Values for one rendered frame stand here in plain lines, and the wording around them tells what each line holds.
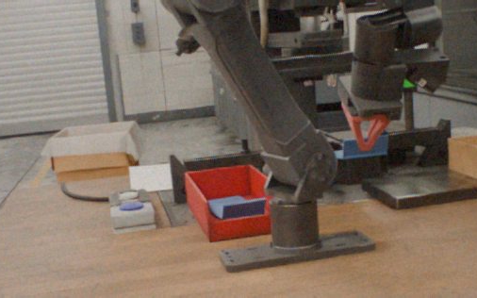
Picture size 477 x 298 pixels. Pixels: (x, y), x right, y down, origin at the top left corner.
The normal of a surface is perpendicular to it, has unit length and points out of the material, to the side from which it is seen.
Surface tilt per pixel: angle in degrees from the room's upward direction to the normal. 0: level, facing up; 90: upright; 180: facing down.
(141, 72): 90
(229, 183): 90
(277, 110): 87
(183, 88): 90
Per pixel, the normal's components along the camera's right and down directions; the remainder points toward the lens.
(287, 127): 0.36, 0.00
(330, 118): 0.17, 0.19
